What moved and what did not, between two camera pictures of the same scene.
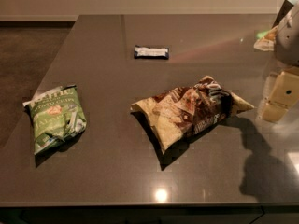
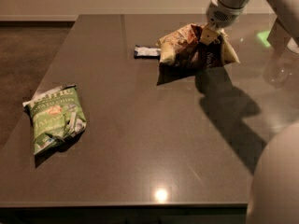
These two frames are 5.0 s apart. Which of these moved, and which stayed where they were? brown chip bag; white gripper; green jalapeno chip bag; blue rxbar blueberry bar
Moved: brown chip bag; white gripper
Stayed: blue rxbar blueberry bar; green jalapeno chip bag
